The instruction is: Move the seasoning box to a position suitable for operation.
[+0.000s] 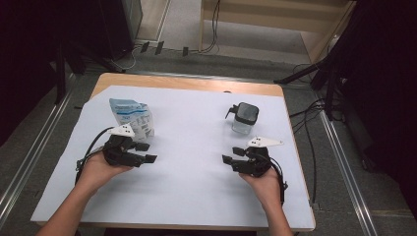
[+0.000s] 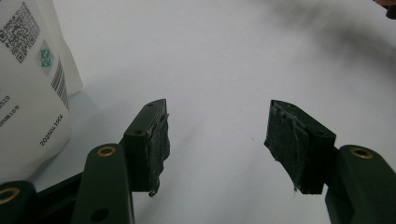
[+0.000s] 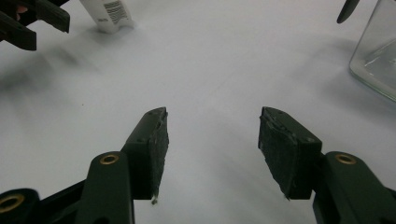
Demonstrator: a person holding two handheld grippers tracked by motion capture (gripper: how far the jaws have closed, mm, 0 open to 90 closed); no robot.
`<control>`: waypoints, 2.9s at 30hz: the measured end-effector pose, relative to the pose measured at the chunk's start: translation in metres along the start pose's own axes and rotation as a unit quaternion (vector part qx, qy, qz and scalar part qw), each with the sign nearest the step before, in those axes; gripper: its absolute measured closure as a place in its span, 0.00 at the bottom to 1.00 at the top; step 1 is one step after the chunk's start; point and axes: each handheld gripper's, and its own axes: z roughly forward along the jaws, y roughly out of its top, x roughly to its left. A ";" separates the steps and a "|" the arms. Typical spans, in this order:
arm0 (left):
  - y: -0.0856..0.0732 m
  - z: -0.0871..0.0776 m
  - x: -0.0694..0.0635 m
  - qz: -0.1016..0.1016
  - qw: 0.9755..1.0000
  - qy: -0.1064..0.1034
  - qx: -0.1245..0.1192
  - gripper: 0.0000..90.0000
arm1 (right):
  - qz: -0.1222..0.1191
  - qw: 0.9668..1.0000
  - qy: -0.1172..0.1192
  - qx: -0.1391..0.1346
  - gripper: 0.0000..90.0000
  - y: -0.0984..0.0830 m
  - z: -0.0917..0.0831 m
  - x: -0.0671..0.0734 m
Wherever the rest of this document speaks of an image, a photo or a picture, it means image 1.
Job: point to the person's right hand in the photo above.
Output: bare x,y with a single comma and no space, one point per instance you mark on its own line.
265,188

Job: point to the light wooden shelf unit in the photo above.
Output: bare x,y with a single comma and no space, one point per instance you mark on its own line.
262,19

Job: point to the dark cabinet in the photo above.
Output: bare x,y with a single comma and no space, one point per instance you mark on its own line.
114,26

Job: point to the blue and white pouch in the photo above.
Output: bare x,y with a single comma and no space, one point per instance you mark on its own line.
132,114

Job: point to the clear jar with black lid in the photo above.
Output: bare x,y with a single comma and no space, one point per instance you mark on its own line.
246,114

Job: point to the person's left hand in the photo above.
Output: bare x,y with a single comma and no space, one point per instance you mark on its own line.
96,170

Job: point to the dark curtain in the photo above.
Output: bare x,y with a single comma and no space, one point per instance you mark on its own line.
23,59
387,82

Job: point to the white paper sheet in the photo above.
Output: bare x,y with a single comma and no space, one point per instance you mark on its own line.
190,137

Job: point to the black tripod stand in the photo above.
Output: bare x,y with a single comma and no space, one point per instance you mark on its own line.
327,65

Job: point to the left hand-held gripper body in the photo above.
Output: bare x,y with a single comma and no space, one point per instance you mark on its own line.
121,154

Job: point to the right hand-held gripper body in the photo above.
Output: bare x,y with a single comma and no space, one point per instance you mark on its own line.
255,162

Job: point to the metal floor rail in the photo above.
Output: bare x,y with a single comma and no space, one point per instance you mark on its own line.
347,177
36,154

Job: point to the black stand leg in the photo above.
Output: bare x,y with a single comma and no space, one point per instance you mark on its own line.
60,75

